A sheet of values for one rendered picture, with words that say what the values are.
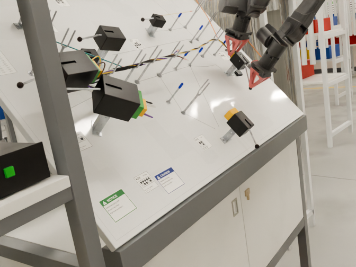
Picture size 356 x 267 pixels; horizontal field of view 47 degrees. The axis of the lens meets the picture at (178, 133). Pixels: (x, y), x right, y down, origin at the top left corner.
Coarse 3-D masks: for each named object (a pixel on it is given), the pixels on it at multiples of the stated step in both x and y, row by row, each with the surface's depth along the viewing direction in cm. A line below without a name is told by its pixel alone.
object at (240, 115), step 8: (240, 112) 124; (232, 120) 123; (240, 120) 121; (248, 120) 123; (232, 128) 123; (240, 128) 122; (248, 128) 121; (224, 136) 127; (232, 136) 126; (240, 136) 123; (256, 144) 123
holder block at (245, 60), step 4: (236, 52) 154; (240, 52) 155; (232, 56) 155; (236, 56) 153; (240, 56) 153; (244, 56) 155; (232, 60) 155; (236, 60) 154; (240, 60) 153; (244, 60) 153; (248, 60) 155; (236, 64) 154; (240, 64) 153; (244, 64) 153; (240, 68) 154
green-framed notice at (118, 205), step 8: (120, 192) 92; (104, 200) 88; (112, 200) 89; (120, 200) 90; (128, 200) 91; (104, 208) 86; (112, 208) 88; (120, 208) 89; (128, 208) 90; (136, 208) 91; (112, 216) 86; (120, 216) 87
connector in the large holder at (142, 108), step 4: (140, 92) 97; (140, 96) 96; (140, 100) 95; (144, 100) 97; (140, 104) 94; (144, 104) 96; (140, 108) 94; (144, 108) 95; (136, 112) 95; (140, 112) 95; (144, 112) 96; (132, 116) 95; (136, 116) 96; (140, 116) 97
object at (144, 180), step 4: (144, 172) 100; (136, 176) 97; (140, 176) 98; (144, 176) 99; (148, 176) 99; (136, 180) 96; (140, 180) 97; (144, 180) 98; (148, 180) 99; (152, 180) 99; (140, 184) 96; (144, 184) 97; (148, 184) 98; (152, 184) 98; (156, 184) 99; (144, 188) 96; (148, 188) 97; (152, 188) 98
